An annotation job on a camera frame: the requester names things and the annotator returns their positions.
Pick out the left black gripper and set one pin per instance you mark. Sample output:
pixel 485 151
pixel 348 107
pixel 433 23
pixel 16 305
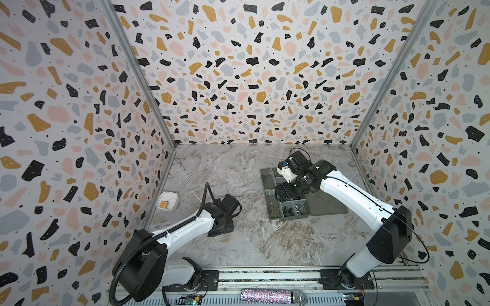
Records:
pixel 230 227

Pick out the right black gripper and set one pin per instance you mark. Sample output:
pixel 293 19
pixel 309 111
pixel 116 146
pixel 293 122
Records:
pixel 285 190

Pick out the grey compartment organizer box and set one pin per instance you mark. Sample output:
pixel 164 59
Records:
pixel 282 205

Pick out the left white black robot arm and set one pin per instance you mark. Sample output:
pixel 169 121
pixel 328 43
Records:
pixel 144 266

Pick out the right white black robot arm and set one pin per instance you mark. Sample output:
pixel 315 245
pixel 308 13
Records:
pixel 392 227

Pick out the white square container orange label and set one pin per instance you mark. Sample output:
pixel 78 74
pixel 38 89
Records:
pixel 167 201

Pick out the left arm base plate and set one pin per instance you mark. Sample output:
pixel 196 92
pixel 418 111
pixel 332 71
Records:
pixel 204 280

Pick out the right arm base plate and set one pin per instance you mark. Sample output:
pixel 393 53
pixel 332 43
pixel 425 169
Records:
pixel 340 279

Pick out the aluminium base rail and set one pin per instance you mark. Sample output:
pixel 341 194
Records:
pixel 395 285

